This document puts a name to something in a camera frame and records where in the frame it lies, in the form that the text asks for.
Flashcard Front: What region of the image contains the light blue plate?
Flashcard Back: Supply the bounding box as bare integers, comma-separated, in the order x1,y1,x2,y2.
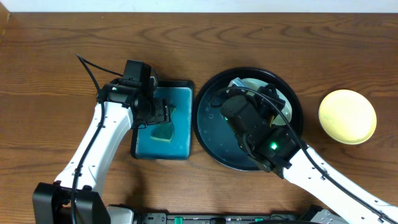
242,78,292,126

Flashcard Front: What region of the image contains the right black cable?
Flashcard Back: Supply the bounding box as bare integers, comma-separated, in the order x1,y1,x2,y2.
210,86,398,224

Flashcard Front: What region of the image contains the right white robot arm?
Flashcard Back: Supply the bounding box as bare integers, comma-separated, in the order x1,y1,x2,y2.
215,84,397,223

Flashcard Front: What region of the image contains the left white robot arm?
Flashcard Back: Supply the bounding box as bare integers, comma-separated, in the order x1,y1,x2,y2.
32,84,170,223

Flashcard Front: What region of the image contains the left black cable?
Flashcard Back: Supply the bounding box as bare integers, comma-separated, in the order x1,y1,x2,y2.
70,54,124,224

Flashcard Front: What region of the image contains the round black tray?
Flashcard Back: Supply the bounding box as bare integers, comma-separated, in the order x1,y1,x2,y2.
192,67,303,171

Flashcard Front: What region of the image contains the black cable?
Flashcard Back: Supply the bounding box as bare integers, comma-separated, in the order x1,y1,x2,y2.
70,54,124,224
210,86,398,224

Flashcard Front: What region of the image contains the yellow plate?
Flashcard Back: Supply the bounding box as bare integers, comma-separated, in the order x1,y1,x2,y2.
318,90,377,145

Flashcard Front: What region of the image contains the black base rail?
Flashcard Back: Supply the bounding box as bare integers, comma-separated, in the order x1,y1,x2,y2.
133,213,299,224

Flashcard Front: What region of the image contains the green yellow sponge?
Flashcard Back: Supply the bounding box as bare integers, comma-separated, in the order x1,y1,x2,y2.
150,122,174,142

